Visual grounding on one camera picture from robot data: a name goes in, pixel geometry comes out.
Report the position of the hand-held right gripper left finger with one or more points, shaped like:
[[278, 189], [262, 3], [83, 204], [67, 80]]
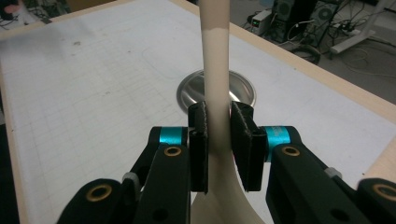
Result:
[[199, 155]]

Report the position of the beige wooden spatula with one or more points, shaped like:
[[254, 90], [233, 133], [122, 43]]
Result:
[[216, 62]]

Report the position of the round metal bowl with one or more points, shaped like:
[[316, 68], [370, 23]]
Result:
[[191, 93]]

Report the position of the small white power supply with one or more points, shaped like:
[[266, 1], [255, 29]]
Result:
[[261, 21]]

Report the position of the black computer tower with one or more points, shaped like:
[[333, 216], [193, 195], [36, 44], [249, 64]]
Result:
[[323, 15], [285, 18]]

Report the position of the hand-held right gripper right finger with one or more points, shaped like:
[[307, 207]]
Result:
[[249, 155]]

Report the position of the white desk leg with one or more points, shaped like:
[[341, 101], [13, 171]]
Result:
[[364, 34]]

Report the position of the white grid mat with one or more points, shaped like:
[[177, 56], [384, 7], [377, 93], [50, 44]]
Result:
[[93, 99]]

